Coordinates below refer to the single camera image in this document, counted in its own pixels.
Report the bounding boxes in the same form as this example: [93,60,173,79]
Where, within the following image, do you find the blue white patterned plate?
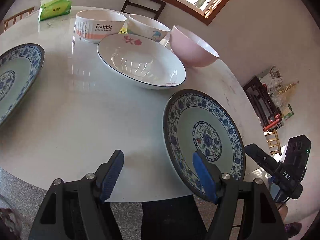
[163,89,246,200]
[1,43,45,124]

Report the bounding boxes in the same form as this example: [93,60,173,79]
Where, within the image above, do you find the white plate red flowers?
[97,34,186,90]

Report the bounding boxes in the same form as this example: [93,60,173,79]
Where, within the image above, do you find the pink bowl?
[169,24,220,68]

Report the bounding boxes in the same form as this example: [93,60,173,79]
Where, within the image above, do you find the white Rabbit bowl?
[75,9,127,43]

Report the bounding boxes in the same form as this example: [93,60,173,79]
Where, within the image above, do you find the white bowl blue cartoon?
[126,14,170,42]

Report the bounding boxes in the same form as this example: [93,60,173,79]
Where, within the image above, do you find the small bamboo stool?
[264,129,282,155]

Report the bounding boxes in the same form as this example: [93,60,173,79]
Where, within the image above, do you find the dark wooden side cabinet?
[243,76,283,132]

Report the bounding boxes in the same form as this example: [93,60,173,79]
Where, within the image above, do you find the yellow warning sticker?
[119,28,128,34]

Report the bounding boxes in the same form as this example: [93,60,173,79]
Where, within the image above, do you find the light wooden chair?
[3,7,35,31]

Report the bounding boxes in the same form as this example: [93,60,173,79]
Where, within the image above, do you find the green tissue pack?
[38,0,72,22]

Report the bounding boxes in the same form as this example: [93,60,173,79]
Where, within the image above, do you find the dark wooden chair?
[121,0,167,20]

